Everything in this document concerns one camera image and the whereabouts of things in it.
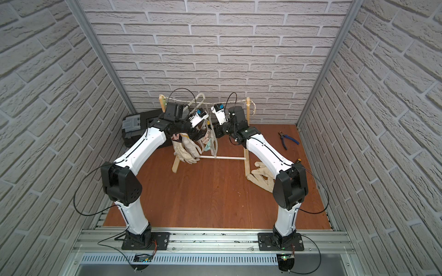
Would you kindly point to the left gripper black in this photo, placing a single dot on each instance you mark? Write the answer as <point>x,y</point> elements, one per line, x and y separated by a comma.
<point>195,130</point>

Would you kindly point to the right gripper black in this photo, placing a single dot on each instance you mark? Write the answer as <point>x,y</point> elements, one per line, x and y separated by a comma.
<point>218,133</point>

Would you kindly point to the grey clip hanger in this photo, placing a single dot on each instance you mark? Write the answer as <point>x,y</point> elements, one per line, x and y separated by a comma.
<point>214,151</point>

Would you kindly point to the white glove yellow cuff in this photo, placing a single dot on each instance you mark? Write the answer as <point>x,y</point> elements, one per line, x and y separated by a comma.
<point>185,149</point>

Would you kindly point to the white clip hanger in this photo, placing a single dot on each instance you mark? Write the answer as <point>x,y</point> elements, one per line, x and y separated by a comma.
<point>195,104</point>

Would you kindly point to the cream glove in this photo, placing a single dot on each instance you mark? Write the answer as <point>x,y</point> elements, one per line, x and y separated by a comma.
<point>206,142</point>
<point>262,177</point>

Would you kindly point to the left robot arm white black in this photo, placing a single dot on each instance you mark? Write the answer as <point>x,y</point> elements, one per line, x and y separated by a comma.
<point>172,116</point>

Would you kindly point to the black plastic toolbox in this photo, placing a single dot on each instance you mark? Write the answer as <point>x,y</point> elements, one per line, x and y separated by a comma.
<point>134,126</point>

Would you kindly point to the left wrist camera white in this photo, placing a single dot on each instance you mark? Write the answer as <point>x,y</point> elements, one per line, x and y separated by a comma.
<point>199,116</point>

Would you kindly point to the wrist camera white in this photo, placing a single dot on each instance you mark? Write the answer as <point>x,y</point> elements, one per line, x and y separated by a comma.
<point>219,111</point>
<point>199,116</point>

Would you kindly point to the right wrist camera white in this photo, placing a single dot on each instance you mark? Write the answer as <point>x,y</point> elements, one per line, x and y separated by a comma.
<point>219,111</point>

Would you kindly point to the twine rope line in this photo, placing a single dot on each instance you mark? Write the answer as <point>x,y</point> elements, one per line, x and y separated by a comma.
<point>214,102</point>

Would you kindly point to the wooden drying rack frame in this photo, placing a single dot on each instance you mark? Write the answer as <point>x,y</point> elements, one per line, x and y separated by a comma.
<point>244,158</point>

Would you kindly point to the blue handled pliers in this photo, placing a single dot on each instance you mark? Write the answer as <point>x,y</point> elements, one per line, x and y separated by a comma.
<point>284,137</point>

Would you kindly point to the aluminium rail base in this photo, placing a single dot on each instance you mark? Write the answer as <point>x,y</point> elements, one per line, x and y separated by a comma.
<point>210,246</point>

